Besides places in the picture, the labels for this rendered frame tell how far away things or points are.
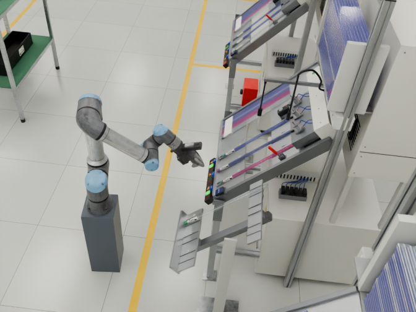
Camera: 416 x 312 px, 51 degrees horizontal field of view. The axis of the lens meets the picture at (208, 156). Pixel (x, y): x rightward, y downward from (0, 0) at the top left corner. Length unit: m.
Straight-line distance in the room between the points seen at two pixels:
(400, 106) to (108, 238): 1.71
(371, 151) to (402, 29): 0.56
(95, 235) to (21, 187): 1.06
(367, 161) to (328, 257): 0.80
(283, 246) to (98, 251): 1.11
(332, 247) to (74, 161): 2.10
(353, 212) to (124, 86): 2.65
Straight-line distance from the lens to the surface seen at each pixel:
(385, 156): 2.21
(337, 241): 2.67
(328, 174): 2.20
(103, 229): 2.61
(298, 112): 2.29
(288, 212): 2.53
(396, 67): 1.92
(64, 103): 4.30
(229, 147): 2.62
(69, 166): 3.64
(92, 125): 2.15
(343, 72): 1.87
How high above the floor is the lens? 2.50
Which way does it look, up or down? 43 degrees down
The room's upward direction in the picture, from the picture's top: 5 degrees clockwise
